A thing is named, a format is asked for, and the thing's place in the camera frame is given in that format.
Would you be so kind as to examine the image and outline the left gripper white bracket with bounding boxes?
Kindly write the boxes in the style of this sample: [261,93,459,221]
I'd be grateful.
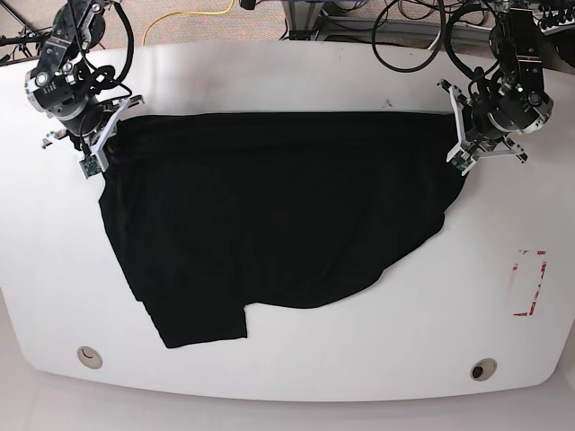
[438,79,527,175]

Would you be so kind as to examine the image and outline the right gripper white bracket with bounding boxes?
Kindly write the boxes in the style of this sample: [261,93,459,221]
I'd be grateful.
[41,95,145,173]

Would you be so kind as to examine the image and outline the black printed T-shirt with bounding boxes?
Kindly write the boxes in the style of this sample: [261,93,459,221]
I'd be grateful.
[99,111,464,348]

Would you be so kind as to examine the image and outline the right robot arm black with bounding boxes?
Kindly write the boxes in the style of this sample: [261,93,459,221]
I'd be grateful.
[24,1,144,178]

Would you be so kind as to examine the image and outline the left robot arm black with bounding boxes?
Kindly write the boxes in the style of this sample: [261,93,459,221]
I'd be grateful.
[438,1,553,176]

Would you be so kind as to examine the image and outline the black tripod legs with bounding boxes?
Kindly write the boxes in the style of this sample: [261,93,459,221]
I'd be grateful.
[1,1,53,66]

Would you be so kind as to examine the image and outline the red tape rectangle marking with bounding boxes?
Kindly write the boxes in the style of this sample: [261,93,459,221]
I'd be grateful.
[507,250,547,317]

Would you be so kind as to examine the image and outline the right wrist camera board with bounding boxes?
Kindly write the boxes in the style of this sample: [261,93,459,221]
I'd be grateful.
[79,154,102,179]

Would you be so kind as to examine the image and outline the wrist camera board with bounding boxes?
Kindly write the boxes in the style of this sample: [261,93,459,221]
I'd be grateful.
[79,154,102,179]
[448,151,475,176]

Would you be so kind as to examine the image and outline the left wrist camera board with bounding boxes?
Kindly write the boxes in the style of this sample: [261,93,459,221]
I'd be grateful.
[448,151,475,176]

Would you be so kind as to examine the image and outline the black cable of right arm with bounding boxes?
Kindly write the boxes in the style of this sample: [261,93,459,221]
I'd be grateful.
[66,0,136,104]

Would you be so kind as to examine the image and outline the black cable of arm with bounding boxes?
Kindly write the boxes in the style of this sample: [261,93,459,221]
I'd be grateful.
[371,0,495,82]
[66,0,136,104]

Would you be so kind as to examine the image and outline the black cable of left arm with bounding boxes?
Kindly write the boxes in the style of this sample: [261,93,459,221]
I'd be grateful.
[371,0,495,82]

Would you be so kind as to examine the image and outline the white cable on floor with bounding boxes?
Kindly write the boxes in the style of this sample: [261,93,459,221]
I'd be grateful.
[428,21,450,49]

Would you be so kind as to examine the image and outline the yellow cable on floor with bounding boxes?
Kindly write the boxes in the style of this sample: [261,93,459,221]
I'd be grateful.
[141,0,234,45]

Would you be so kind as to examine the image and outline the left table cable grommet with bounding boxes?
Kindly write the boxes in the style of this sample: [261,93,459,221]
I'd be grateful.
[77,347,103,370]

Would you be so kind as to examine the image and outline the table cable grommet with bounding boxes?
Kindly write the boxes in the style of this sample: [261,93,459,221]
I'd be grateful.
[470,358,498,382]
[77,347,103,370]

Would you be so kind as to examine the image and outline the right table cable grommet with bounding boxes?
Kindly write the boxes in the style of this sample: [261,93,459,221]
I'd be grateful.
[470,358,498,382]

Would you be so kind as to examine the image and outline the aluminium frame post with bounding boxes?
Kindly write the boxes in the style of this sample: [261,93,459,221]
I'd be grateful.
[280,1,324,40]

